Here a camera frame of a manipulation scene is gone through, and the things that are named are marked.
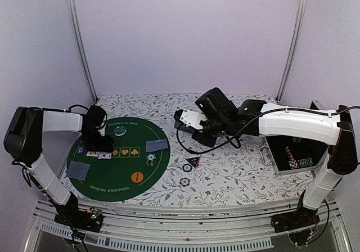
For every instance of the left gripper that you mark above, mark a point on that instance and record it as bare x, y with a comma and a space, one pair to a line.
107, 145

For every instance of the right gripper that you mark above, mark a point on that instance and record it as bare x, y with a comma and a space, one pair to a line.
209, 142

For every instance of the clear dealer button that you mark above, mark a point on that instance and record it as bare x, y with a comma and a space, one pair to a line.
120, 131

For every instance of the purple small blind button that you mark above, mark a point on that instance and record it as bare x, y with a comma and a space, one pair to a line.
80, 150

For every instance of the black red triangular chip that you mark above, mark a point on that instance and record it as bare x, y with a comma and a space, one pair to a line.
194, 161

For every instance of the dealt blue card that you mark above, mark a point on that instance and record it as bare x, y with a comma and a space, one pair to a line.
81, 170
150, 145
73, 170
160, 145

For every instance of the black white poker chip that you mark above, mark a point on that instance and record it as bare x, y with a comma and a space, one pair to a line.
187, 168

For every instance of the green white chip stack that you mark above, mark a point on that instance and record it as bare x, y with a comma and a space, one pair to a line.
151, 160

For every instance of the orange big blind button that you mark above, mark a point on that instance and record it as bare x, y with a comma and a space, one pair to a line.
137, 177

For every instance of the queen of hearts card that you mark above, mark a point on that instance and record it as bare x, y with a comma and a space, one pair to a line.
92, 154

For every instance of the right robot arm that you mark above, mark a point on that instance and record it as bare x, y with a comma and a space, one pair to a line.
338, 161

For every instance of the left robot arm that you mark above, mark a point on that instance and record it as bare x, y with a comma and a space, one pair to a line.
23, 141

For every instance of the floral tablecloth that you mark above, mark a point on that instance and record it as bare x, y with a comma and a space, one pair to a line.
225, 177

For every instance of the green poker mat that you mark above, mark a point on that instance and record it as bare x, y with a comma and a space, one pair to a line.
109, 180

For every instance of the poker chips in case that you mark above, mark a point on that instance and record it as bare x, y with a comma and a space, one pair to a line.
297, 153

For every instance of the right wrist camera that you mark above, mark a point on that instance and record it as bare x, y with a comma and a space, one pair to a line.
189, 118

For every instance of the front aluminium rail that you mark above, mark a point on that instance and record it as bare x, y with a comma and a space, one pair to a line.
227, 228

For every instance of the left aluminium frame post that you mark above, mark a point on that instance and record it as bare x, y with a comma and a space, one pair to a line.
72, 9

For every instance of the aluminium frame post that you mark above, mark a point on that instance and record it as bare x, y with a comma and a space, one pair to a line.
299, 17
72, 9

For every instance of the right aluminium frame post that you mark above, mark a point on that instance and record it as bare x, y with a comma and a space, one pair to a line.
299, 17

